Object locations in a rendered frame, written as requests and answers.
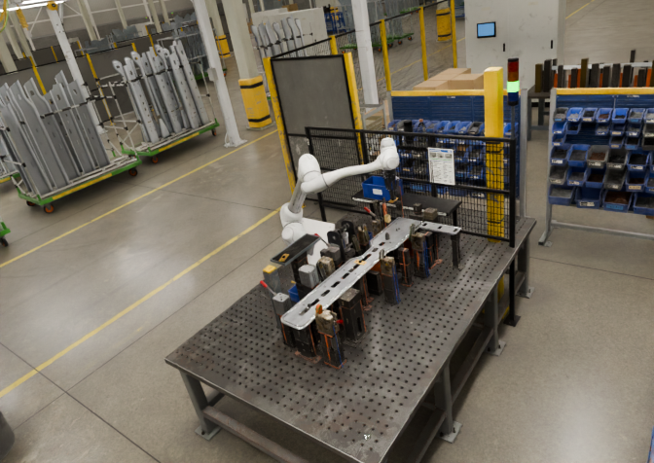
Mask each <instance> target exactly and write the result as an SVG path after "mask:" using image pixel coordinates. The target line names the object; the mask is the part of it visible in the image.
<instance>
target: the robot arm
mask: <svg viewBox="0 0 654 463"><path fill-rule="evenodd" d="M398 164H399V156H398V154H397V151H396V147H395V143H394V141H393V139H392V138H384V139H383V140H382V141H381V154H380V155H379V156H378V157H377V159H376V160H375V161H374V162H372V163H369V164H365V165H357V166H351V167H346V168H342V169H339V170H335V171H332V172H328V173H324V174H321V173H320V168H319V165H318V162H317V160H316V158H315V157H314V156H313V155H310V154H305V155H302V156H301V157H300V159H299V168H298V178H299V179H298V181H297V184H296V187H295V190H294V193H293V195H292V197H291V200H290V202H287V203H285V204H283V205H282V207H281V209H280V219H281V223H282V226H283V231H282V239H283V241H284V242H285V243H286V244H287V245H288V246H289V245H290V244H291V243H293V242H294V241H296V240H297V239H298V238H300V237H301V236H303V235H304V234H305V233H306V231H305V229H304V227H303V225H302V217H303V208H302V205H303V203H304V200H305V198H306V195H314V194H317V193H319V192H322V191H324V190H325V189H327V188H329V187H330V186H332V185H333V184H335V183H336V182H337V181H339V180H341V179H342V178H345V177H347V176H351V175H357V174H362V173H368V172H372V171H376V170H379V169H382V170H384V171H385V175H384V176H383V177H382V179H383V181H384V184H385V187H386V189H387V190H389V194H390V200H392V199H393V200H395V199H396V195H397V194H396V191H398V190H399V180H400V177H399V178H398V177H397V176H396V167H397V166H398ZM386 178H387V179H386ZM395 178H396V185H395ZM391 183H392V188H393V190H392V189H391ZM314 245H315V244H314ZM314 245H313V246H311V247H310V249H308V250H307V253H308V255H311V256H312V255H313V249H314Z"/></svg>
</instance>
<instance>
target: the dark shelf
mask: <svg viewBox="0 0 654 463"><path fill-rule="evenodd" d="M351 199H352V200H358V201H364V202H371V203H372V202H373V201H374V200H377V201H380V202H381V205H382V200H381V199H374V198H368V197H364V194H363V189H362V190H361V191H359V192H358V193H356V194H355V195H354V196H352V197H351ZM385 203H386V206H392V207H396V204H395V201H394V202H393V203H391V202H388V201H387V200H386V201H385ZM415 203H421V207H422V211H421V212H423V211H424V210H425V209H426V208H428V207H430V208H436V209H437V212H438V215H443V216H450V215H451V214H452V213H453V212H454V211H455V210H456V209H457V208H458V207H459V206H460V205H461V201H460V200H453V199H447V198H440V197H434V196H422V195H415V194H408V193H404V194H403V195H402V204H403V209H409V210H414V208H413V205H414V204H415Z"/></svg>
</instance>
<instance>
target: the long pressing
mask: <svg viewBox="0 0 654 463"><path fill-rule="evenodd" d="M411 223H413V224H415V225H416V226H415V231H416V230H418V229H419V226H420V225H421V224H422V223H423V222H422V221H418V220H413V219H408V218H402V217H398V218H396V219H395V220H394V221H393V222H392V223H390V224H389V225H388V226H387V227H386V228H384V229H383V230H382V231H381V232H379V233H378V234H377V235H376V236H375V237H373V238H372V239H371V240H370V245H371V248H370V249H369V250H368V251H366V252H365V253H364V254H363V255H362V256H360V257H355V258H351V259H349V260H348V261H347V262H346V263H344V264H343V265H342V266H341V267H339V268H338V269H337V270H336V271H335V272H334V273H332V274H331V275H330V276H329V277H328V278H326V279H325V280H324V281H323V282H322V283H320V284H319V285H318V286H317V287H316V288H315V289H313V290H312V291H311V292H310V293H309V294H307V295H306V296H305V297H304V298H303V299H302V300H300V301H299V302H298V303H297V304H295V305H294V306H293V307H292V308H291V309H290V310H288V311H287V312H286V313H285V314H284V315H282V316H281V318H280V321H281V323H282V324H285V325H287V326H290V327H292V328H294V329H297V330H302V329H304V328H306V327H307V326H308V325H309V324H310V323H311V322H312V321H313V320H315V307H316V306H317V304H316V305H314V306H312V305H311V308H309V311H308V312H306V313H305V314H304V315H303V316H301V315H299V314H300V313H301V312H302V311H304V310H305V309H306V308H308V303H310V304H312V303H313V302H314V301H315V300H317V299H319V300H320V301H319V302H318V303H320V304H322V308H324V309H327V308H328V307H329V306H330V305H331V304H332V303H333V302H334V301H335V300H337V299H338V298H339V297H340V296H341V295H342V294H343V293H344V292H345V291H346V290H347V289H348V288H349V287H351V286H352V285H353V284H354V283H355V282H356V281H357V280H359V279H360V278H361V277H362V276H363V275H364V274H365V273H366V272H367V271H368V270H369V269H371V268H372V267H373V266H374V265H375V264H376V263H377V262H378V261H379V252H380V250H381V249H383V248H384V250H385V251H384V255H386V254H387V253H388V252H391V251H393V250H395V249H397V248H398V247H399V246H400V245H401V244H402V243H403V242H404V241H405V240H407V239H408V238H409V233H410V225H411ZM396 229H397V231H396ZM398 229H399V230H398ZM387 232H388V233H389V237H390V239H389V240H386V239H385V234H386V233H387ZM382 242H384V245H383V246H380V244H381V243H382ZM390 242H391V243H390ZM375 248H378V250H377V251H376V252H372V251H373V250H374V249H375ZM368 254H371V256H370V257H369V258H368V259H367V260H366V261H365V262H367V264H365V265H364V266H363V265H360V266H359V267H358V268H357V269H355V270H354V271H353V272H349V271H350V270H351V269H352V268H353V267H354V266H356V265H357V263H355V261H356V260H360V261H361V260H362V259H364V258H365V257H366V256H367V255H368ZM346 273H349V276H347V277H346V278H345V279H341V278H342V277H343V276H344V275H345V274H346ZM355 273H356V274H355ZM337 281H339V282H341V283H340V284H338V285H337V286H336V287H335V288H332V287H331V286H332V285H334V284H335V283H336V282H337ZM327 290H329V291H330V292H329V293H328V294H327V295H326V296H325V297H321V295H322V294H323V293H324V292H326V291H327Z"/></svg>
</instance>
